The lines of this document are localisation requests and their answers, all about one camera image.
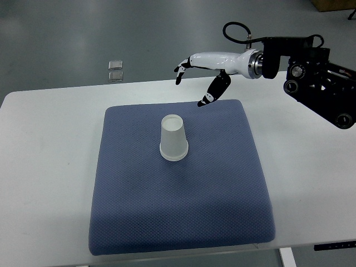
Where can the black table control panel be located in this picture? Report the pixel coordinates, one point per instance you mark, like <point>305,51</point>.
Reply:
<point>335,246</point>

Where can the upper metal floor plate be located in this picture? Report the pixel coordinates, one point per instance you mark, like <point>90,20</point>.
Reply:
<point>115,65</point>

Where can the blue mesh cushion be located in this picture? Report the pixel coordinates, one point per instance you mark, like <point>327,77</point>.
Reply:
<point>215,196</point>

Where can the black tripod leg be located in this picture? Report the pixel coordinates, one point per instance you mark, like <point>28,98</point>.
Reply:
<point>350,17</point>

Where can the metal floor plate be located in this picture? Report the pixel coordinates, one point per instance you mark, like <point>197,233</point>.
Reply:
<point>115,65</point>
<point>115,76</point>

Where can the white table leg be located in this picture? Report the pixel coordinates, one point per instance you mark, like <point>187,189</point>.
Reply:
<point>287,257</point>

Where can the lower metal floor plate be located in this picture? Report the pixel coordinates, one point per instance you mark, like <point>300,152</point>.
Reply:
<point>115,76</point>

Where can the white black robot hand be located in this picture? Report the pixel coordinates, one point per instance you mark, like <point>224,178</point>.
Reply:
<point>247,64</point>

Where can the white paper cup centre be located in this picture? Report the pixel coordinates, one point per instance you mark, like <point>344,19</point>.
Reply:
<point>173,143</point>

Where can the brown cardboard box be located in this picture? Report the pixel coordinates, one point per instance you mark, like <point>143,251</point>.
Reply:
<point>333,5</point>

